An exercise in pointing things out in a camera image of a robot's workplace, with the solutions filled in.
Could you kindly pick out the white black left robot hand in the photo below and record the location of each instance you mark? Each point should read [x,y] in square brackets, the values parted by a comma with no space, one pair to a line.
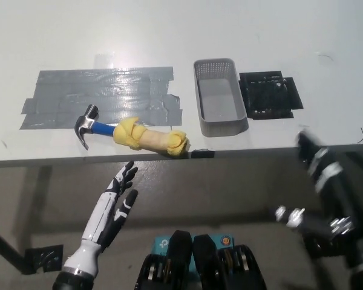
[109,211]

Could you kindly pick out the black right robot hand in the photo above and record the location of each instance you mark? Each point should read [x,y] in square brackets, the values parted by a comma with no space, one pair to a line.
[335,187]

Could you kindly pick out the blue hammer with yellow wrap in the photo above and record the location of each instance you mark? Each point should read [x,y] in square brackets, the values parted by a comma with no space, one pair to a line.
[151,140]

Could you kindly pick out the black robot torso blocks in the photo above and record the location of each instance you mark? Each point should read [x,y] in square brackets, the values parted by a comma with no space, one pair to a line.
[207,266]

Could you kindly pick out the black tape patch on desk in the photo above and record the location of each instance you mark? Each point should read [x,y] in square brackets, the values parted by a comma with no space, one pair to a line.
[266,96]

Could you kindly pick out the gray plastic basket container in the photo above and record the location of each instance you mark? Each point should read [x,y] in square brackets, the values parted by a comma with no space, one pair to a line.
[219,102]

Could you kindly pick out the teal router box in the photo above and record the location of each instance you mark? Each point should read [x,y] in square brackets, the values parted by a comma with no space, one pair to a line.
[161,243]

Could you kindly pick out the black tape on table foot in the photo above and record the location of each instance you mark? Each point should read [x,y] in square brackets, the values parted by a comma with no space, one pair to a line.
[43,258]

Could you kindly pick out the small black tape strip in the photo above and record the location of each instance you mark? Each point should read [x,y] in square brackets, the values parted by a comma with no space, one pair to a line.
[203,153]

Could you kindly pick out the gray duct tape patch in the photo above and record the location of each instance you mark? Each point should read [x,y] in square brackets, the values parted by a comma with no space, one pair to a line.
[109,90]

